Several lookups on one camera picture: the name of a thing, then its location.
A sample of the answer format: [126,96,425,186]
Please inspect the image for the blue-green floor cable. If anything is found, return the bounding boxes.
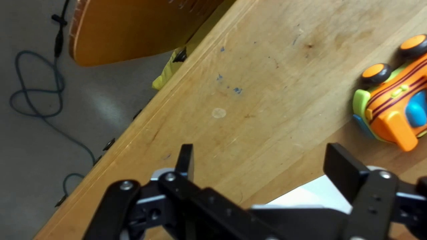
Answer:
[7,0,97,166]

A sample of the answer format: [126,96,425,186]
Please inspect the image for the brown wooden chair seat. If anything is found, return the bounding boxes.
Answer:
[68,0,224,68]

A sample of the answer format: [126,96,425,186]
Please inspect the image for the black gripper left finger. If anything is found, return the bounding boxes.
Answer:
[82,142,282,240]

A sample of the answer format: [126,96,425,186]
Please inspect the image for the black floor cable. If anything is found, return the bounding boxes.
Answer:
[54,172,85,208]

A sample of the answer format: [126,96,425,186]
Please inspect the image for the white paper sheet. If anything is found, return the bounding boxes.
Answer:
[250,173,356,214]

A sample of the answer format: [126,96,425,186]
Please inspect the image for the yellow tag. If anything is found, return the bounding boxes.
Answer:
[150,49,189,90]

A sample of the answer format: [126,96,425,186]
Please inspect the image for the orange striped toy car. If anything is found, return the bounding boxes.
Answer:
[350,33,427,153]

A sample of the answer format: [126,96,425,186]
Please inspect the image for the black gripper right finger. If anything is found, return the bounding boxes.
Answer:
[322,141,427,240]

